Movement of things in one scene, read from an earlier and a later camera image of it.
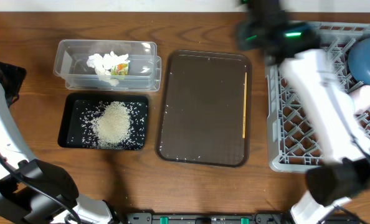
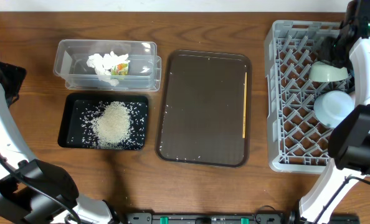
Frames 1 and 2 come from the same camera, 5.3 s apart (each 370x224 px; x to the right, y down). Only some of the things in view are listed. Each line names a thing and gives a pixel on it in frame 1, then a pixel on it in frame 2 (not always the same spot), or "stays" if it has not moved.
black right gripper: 243,33 to 324,56
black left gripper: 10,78 stays
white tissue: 103,65 stays
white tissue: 106,76 stays
